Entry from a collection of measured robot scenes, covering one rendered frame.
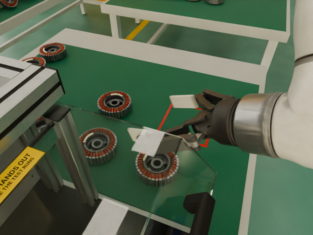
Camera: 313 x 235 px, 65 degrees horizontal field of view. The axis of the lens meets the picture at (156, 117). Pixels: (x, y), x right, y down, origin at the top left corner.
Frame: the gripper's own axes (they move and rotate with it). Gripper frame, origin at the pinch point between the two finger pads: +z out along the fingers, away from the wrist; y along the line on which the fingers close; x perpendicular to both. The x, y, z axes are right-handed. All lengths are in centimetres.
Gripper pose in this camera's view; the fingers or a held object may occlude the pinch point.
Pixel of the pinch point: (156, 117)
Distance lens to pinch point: 52.7
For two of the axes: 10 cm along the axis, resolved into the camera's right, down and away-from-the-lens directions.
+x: -3.7, -8.5, -3.8
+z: -6.7, -0.4, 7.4
